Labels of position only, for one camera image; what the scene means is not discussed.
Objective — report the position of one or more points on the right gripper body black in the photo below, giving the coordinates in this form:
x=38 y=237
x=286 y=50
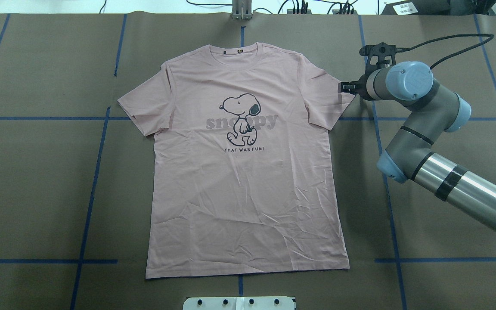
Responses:
x=361 y=86

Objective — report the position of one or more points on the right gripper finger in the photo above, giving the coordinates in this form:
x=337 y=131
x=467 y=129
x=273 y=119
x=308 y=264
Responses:
x=346 y=90
x=347 y=85

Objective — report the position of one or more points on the pink Snoopy t-shirt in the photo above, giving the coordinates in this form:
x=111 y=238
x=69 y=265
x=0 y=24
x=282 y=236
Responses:
x=243 y=178

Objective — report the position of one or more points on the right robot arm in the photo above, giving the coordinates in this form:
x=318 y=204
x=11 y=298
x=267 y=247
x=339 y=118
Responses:
x=434 y=109

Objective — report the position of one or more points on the grey USB hub right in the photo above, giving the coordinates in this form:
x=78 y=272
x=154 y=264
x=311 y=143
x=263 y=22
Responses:
x=338 y=8

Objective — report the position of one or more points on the grey usb hub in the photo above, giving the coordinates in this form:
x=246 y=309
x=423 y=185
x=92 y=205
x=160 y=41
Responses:
x=298 y=7
x=338 y=8

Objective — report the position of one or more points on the grey USB hub left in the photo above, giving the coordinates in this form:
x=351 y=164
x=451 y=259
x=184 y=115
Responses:
x=298 y=7

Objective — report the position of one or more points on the black box with label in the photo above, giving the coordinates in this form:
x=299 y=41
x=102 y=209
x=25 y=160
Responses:
x=417 y=7

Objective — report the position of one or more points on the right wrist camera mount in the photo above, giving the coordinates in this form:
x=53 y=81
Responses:
x=379 y=55

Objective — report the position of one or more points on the aluminium frame post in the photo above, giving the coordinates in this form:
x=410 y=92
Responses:
x=242 y=10

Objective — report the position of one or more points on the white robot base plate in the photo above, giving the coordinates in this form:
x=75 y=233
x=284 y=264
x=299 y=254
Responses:
x=241 y=303

